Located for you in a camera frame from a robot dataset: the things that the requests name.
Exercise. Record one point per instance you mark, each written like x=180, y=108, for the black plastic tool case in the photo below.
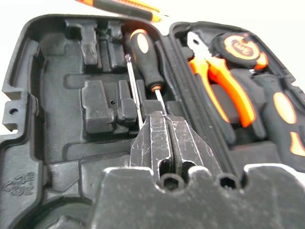
x=100, y=95

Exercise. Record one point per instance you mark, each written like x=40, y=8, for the silver Phillips screwdriver shaft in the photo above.
x=134, y=88

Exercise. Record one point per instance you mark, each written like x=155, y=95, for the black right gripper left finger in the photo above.
x=152, y=140

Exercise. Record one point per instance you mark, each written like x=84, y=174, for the black orange tape measure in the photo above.
x=240, y=47

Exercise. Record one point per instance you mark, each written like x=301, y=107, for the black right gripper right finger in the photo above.
x=190, y=143

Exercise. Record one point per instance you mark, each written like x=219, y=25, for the orange black utility knife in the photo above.
x=124, y=7

